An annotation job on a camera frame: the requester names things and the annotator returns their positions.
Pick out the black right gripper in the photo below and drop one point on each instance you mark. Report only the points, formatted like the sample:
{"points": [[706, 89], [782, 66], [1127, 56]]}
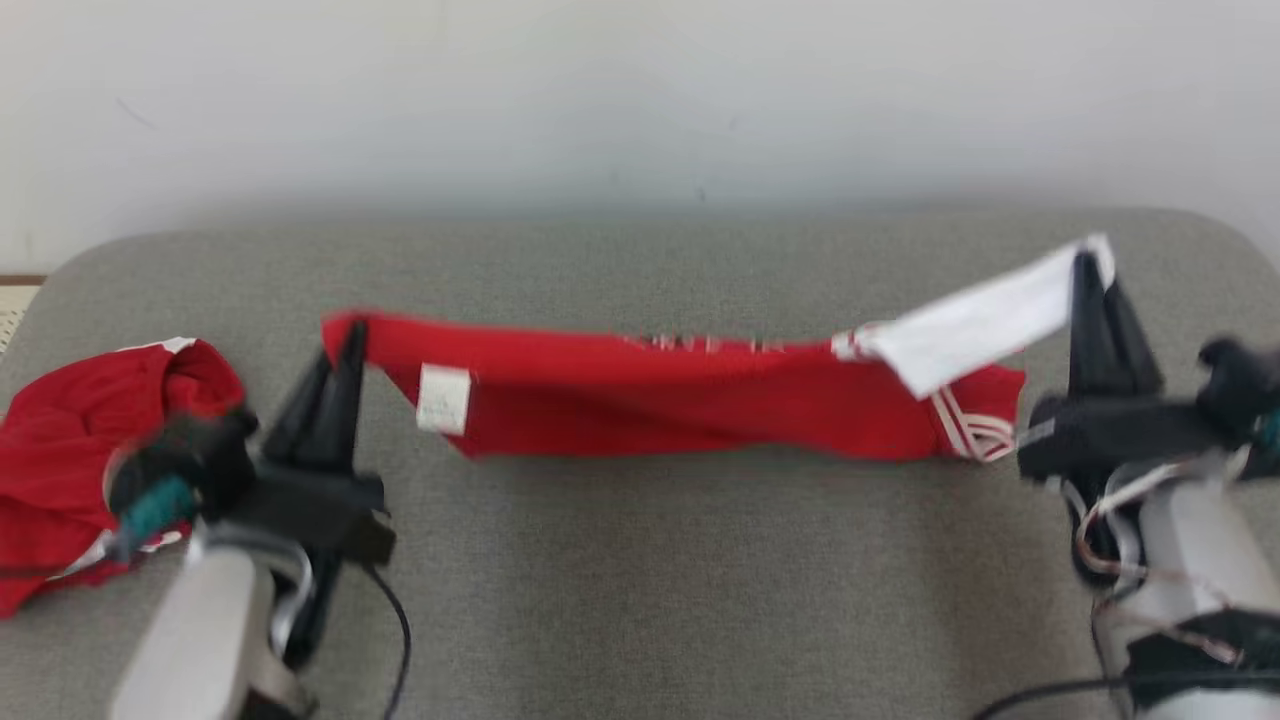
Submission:
{"points": [[1120, 435]]}

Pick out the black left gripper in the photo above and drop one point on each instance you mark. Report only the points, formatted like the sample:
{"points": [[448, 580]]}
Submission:
{"points": [[310, 510]]}

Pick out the red garment with white stripes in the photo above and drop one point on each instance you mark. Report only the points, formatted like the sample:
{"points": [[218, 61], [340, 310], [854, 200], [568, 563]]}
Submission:
{"points": [[650, 395]]}

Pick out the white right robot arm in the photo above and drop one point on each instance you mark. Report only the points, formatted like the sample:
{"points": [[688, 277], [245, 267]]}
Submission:
{"points": [[1190, 590]]}

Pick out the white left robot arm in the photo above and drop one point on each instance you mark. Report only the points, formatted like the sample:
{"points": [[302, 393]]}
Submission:
{"points": [[200, 640]]}

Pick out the crumpled red shorts white trim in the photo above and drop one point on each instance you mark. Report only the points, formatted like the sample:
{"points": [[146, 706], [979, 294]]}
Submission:
{"points": [[70, 450]]}

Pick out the cream woven laundry basket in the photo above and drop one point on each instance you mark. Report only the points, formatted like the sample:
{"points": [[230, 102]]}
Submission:
{"points": [[15, 310]]}

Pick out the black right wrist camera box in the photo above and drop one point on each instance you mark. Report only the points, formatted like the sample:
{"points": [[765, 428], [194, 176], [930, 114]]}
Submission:
{"points": [[1245, 385]]}

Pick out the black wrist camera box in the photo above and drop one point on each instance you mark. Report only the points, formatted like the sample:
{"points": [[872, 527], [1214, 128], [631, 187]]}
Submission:
{"points": [[1245, 385], [180, 460]]}

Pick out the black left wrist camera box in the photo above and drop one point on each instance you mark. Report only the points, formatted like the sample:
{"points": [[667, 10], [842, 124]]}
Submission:
{"points": [[180, 460]]}

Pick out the teal right camera connector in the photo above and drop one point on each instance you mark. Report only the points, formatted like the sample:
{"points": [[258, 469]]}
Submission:
{"points": [[1272, 432]]}

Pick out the teal camera connector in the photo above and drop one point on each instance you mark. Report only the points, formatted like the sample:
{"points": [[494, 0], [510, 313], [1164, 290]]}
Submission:
{"points": [[155, 512], [1272, 432]]}

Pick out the teal left camera connector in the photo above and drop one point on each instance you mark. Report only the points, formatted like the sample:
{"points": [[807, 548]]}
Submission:
{"points": [[155, 512]]}

